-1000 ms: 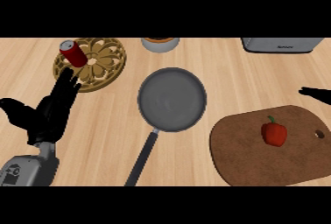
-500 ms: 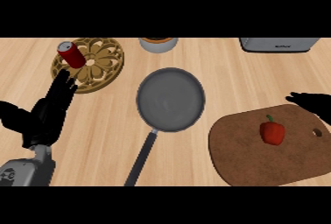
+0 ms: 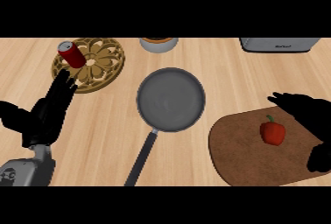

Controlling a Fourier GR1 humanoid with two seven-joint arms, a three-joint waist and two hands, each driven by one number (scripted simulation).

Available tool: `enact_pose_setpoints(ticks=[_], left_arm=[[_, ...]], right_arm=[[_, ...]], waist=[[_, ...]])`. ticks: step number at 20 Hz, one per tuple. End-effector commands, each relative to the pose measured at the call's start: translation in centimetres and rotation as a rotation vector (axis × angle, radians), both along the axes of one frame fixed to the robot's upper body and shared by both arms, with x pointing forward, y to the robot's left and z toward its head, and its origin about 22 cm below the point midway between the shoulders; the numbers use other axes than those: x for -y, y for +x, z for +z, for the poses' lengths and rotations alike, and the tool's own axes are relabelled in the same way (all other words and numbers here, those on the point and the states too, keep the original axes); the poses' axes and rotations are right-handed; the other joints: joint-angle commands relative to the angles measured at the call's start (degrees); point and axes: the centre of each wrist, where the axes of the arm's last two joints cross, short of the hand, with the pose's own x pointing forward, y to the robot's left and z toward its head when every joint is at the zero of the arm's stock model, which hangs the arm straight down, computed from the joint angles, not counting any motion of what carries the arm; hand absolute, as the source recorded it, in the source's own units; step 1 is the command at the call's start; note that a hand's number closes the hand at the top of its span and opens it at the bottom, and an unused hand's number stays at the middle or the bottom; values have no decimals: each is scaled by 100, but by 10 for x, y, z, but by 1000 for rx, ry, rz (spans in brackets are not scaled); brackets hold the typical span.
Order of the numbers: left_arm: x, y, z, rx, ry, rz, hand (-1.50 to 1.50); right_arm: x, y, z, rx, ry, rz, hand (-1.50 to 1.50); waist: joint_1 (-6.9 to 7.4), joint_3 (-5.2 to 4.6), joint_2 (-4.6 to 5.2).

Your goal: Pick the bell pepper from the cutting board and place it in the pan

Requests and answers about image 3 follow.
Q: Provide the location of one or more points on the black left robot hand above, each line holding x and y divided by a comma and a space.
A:
49, 110

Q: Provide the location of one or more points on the round olive ornate trivet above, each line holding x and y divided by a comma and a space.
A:
101, 65

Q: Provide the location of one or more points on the grey metal appliance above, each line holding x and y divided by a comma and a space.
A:
278, 44

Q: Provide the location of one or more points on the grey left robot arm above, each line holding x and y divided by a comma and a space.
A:
27, 171

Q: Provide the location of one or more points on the grey pot with orange rim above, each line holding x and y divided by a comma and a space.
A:
159, 45

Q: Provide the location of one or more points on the brown wooden cutting board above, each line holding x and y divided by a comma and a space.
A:
255, 154

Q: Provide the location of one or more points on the grey frying pan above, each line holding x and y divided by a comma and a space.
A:
171, 100

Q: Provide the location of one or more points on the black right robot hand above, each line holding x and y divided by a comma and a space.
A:
312, 113

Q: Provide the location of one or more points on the red bell pepper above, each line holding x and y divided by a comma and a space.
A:
274, 132

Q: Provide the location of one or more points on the red can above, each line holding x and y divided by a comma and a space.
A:
73, 55

